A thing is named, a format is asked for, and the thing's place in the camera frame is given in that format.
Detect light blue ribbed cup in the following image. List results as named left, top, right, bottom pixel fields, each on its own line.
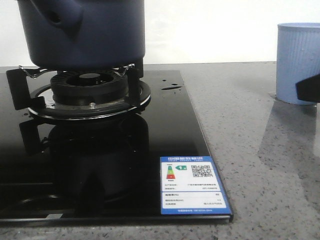
left=276, top=22, right=320, bottom=105

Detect black gas burner head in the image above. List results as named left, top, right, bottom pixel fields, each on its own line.
left=50, top=70, right=128, bottom=106

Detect dark blue cooking pot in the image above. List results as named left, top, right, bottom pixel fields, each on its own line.
left=17, top=0, right=145, bottom=71

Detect black glass gas stove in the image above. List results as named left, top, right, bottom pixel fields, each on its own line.
left=0, top=70, right=234, bottom=226

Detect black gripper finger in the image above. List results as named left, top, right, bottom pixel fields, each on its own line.
left=295, top=74, right=320, bottom=102

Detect blue energy label sticker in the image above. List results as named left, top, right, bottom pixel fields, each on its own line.
left=160, top=156, right=232, bottom=216

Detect black pot support grate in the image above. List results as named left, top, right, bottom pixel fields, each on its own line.
left=6, top=61, right=151, bottom=122

